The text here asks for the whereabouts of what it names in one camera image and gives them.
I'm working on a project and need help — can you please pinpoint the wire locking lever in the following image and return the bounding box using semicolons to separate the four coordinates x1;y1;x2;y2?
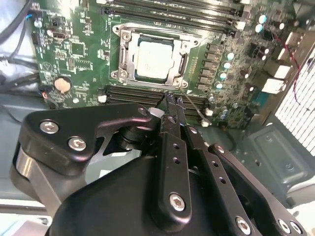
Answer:
112;22;204;42
179;88;212;126

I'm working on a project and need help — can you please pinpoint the metal socket cover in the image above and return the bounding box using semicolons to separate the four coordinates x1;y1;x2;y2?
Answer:
119;30;191;86

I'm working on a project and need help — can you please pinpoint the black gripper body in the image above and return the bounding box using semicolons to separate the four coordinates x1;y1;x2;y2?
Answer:
49;153;233;236

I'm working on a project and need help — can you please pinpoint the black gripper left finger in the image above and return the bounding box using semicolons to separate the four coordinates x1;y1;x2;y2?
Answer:
9;92;194;233

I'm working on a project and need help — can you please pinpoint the silver green CPU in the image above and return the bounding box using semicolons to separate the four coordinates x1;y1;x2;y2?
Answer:
134;34;176;82

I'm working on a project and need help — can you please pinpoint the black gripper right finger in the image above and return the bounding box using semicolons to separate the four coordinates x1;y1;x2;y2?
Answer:
176;96;308;236

